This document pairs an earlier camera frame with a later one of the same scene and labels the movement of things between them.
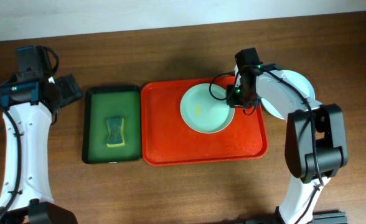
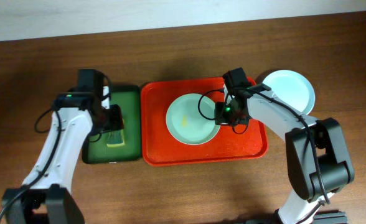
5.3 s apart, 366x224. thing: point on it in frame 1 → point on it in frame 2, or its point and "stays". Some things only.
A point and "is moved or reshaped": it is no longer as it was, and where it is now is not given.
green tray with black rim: [103, 102] stays
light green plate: [204, 108] is moved or reshaped
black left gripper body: [68, 90] → [116, 121]
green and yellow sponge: [116, 135] stays
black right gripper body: [244, 98] → [230, 116]
